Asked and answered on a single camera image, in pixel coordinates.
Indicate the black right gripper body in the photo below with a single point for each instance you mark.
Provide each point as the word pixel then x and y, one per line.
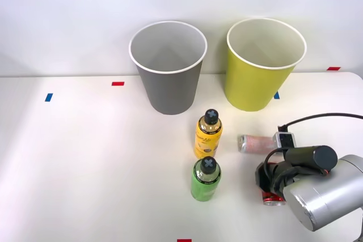
pixel 270 178

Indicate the red can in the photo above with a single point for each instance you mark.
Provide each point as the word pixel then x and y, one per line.
pixel 272 200

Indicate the silver and black right arm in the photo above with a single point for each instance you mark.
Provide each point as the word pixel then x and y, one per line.
pixel 317 193

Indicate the pink and orange can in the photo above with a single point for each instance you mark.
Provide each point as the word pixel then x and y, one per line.
pixel 255 144

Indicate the green bottle with black cap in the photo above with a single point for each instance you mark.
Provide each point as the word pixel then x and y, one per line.
pixel 204 186

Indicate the yellow bottle with black cap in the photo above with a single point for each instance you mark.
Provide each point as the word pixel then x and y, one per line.
pixel 206 140

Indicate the yellow-green plastic waste bin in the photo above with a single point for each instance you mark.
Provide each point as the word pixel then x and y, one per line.
pixel 252 86

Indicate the grey plastic waste bin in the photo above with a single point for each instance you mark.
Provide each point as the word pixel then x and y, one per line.
pixel 170 91

